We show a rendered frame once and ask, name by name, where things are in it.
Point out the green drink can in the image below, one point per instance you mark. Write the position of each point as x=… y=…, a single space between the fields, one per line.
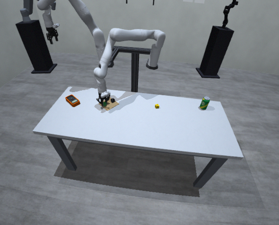
x=204 y=103

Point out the orange pocket multimeter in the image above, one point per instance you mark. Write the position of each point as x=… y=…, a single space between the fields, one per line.
x=72 y=100

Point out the tan square mat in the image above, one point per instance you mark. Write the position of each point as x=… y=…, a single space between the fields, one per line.
x=110 y=105

